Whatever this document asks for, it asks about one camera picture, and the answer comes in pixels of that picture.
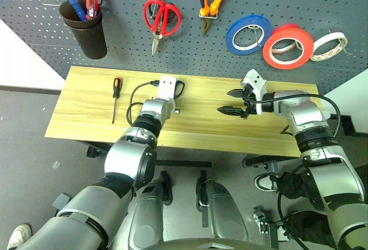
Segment orange black needle-nose pliers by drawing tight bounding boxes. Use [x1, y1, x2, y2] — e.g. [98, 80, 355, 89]
[198, 0, 231, 36]

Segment blue tape roll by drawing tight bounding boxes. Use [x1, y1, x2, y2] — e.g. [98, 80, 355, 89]
[225, 14, 272, 55]

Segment grey metal bracket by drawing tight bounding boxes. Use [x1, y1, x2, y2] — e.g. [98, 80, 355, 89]
[252, 206, 279, 250]

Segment olive rounded rim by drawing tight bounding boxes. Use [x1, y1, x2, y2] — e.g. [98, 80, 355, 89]
[143, 237, 277, 250]

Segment black plastic cup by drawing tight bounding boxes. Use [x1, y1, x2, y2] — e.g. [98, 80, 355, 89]
[59, 0, 109, 60]

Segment white printed tape roll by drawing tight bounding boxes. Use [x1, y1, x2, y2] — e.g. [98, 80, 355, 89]
[310, 32, 348, 62]

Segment wide red tape roll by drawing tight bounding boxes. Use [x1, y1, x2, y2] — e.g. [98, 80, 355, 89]
[262, 24, 315, 70]

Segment black table leg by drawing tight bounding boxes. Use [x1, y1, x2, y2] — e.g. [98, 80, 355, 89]
[242, 154, 301, 169]
[86, 141, 112, 159]

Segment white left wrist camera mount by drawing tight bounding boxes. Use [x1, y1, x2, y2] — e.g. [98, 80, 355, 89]
[159, 75, 177, 99]

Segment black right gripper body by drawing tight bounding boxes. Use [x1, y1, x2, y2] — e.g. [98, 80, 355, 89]
[241, 84, 258, 120]

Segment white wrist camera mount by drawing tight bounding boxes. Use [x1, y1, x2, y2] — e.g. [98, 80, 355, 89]
[159, 75, 177, 99]
[240, 68, 267, 116]

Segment red handled scissors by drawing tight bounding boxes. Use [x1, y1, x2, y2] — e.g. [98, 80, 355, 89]
[143, 0, 183, 55]

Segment black floor strip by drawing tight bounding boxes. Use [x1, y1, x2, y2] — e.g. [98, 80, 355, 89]
[156, 160, 213, 168]

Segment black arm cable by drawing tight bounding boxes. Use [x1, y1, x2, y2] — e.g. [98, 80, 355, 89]
[126, 79, 160, 127]
[254, 94, 342, 250]

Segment blue handled screwdriver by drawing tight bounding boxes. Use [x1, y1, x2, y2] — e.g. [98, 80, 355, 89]
[63, 0, 87, 21]

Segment grey rounded leg shell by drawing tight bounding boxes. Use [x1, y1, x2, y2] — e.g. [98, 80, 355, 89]
[196, 171, 250, 250]
[128, 171, 173, 250]

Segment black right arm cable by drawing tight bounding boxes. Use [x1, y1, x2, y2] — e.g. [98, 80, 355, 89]
[254, 94, 342, 250]

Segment black trouser leg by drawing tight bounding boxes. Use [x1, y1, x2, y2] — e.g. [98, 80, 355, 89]
[287, 211, 339, 250]
[278, 172, 307, 201]

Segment grey floor block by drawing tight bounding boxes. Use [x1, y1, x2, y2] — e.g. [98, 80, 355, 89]
[52, 193, 72, 209]

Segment thin red tape roll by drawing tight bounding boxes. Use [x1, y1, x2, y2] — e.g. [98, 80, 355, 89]
[271, 39, 298, 55]

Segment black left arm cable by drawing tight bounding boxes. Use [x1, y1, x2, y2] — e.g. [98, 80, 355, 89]
[126, 79, 160, 127]

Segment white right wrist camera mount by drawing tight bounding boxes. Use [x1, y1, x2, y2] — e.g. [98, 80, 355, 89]
[240, 68, 267, 116]

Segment white black sneaker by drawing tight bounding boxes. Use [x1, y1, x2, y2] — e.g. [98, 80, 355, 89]
[254, 174, 279, 192]

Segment orange black screwdriver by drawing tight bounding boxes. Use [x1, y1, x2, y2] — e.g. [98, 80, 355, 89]
[111, 76, 123, 124]

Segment grey metal pegboard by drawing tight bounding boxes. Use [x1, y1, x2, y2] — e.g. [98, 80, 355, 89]
[0, 0, 368, 95]

